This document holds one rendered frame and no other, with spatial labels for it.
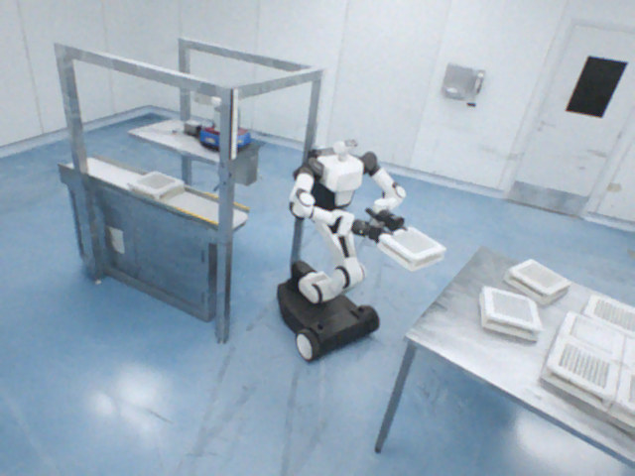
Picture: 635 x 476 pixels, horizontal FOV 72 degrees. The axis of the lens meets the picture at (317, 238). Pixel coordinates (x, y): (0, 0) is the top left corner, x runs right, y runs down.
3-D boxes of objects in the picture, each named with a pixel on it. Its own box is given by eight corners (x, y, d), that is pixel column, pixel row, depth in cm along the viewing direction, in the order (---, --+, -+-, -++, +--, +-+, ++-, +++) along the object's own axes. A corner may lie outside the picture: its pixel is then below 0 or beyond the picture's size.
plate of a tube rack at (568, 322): (623, 337, 198) (625, 334, 197) (618, 367, 180) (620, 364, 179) (566, 311, 209) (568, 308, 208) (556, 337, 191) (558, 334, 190)
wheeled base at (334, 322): (262, 303, 316) (265, 266, 300) (317, 284, 346) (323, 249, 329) (313, 361, 275) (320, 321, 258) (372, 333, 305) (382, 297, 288)
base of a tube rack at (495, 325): (529, 309, 215) (530, 305, 214) (537, 342, 195) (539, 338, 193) (478, 297, 219) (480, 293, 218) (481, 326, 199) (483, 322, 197)
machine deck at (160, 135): (259, 151, 250) (259, 144, 248) (218, 169, 220) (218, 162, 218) (175, 125, 270) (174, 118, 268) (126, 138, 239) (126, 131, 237)
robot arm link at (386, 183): (393, 200, 280) (370, 175, 276) (408, 189, 271) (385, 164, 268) (388, 209, 271) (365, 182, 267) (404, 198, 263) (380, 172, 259)
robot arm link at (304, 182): (292, 196, 215) (302, 169, 230) (282, 211, 225) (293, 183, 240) (313, 206, 218) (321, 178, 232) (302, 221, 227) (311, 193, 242)
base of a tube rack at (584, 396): (612, 376, 182) (615, 372, 181) (606, 413, 164) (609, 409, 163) (552, 346, 193) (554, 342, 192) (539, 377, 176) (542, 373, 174)
